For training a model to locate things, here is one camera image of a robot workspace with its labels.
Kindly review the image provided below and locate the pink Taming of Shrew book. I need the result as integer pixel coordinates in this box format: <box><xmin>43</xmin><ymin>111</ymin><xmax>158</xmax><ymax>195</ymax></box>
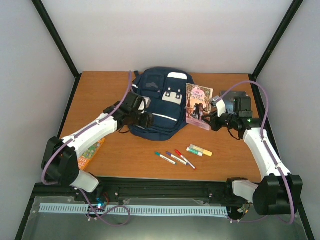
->
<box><xmin>185</xmin><ymin>83</ymin><xmax>214</xmax><ymax>131</ymax></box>

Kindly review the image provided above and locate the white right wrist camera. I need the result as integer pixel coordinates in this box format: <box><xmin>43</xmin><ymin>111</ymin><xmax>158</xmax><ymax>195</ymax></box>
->
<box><xmin>210</xmin><ymin>96</ymin><xmax>226</xmax><ymax>117</ymax></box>

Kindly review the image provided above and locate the dark blue castle cover book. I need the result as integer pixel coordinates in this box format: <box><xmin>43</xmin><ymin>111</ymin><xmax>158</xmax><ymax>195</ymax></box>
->
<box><xmin>219</xmin><ymin>91</ymin><xmax>252</xmax><ymax>114</ymax></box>

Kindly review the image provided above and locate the yellow highlighter pen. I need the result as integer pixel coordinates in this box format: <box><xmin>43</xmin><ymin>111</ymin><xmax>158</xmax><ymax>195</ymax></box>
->
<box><xmin>189</xmin><ymin>144</ymin><xmax>213</xmax><ymax>157</ymax></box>

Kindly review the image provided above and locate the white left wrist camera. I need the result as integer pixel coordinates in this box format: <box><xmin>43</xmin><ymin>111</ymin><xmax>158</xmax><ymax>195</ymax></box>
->
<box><xmin>138</xmin><ymin>96</ymin><xmax>151</xmax><ymax>112</ymax></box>

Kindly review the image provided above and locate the orange treehouse book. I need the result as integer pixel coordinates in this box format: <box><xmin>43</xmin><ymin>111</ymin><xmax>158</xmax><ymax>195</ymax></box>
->
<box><xmin>77</xmin><ymin>138</ymin><xmax>105</xmax><ymax>171</ymax></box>

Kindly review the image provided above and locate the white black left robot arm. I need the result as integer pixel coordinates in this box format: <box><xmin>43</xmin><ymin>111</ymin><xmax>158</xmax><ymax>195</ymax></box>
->
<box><xmin>41</xmin><ymin>92</ymin><xmax>154</xmax><ymax>202</ymax></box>

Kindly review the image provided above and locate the green capped marker pen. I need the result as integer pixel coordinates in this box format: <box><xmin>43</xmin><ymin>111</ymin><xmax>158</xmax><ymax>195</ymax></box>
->
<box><xmin>155</xmin><ymin>152</ymin><xmax>177</xmax><ymax>165</ymax></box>

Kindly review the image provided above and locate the light blue slotted cable duct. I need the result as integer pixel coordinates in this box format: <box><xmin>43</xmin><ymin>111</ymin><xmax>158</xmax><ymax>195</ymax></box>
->
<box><xmin>38</xmin><ymin>203</ymin><xmax>228</xmax><ymax>218</ymax></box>

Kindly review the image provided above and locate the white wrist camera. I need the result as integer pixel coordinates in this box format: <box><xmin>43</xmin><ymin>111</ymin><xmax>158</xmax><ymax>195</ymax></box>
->
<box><xmin>138</xmin><ymin>96</ymin><xmax>151</xmax><ymax>112</ymax></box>
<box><xmin>210</xmin><ymin>96</ymin><xmax>226</xmax><ymax>117</ymax></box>

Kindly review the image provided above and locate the navy blue student backpack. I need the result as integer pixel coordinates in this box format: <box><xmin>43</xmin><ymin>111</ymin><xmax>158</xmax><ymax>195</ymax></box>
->
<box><xmin>129</xmin><ymin>66</ymin><xmax>195</xmax><ymax>141</ymax></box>

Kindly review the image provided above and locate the red capped marker pen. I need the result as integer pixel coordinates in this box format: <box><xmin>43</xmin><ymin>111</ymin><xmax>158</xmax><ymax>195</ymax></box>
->
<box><xmin>174</xmin><ymin>149</ymin><xmax>197</xmax><ymax>170</ymax></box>

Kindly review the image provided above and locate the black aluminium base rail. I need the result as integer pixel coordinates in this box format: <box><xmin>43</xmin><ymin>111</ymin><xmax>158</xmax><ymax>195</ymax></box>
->
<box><xmin>32</xmin><ymin>175</ymin><xmax>298</xmax><ymax>208</ymax></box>

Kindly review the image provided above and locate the purple capped marker pen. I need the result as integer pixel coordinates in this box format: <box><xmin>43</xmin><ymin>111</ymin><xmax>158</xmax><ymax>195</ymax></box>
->
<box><xmin>166</xmin><ymin>151</ymin><xmax>187</xmax><ymax>165</ymax></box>

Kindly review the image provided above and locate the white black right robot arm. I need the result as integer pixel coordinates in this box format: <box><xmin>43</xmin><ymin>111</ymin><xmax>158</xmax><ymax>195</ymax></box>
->
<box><xmin>202</xmin><ymin>96</ymin><xmax>303</xmax><ymax>216</ymax></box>

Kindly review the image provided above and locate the green label glue stick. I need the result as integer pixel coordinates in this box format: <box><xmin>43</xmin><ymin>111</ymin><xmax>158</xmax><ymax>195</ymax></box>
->
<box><xmin>186</xmin><ymin>147</ymin><xmax>203</xmax><ymax>157</ymax></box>

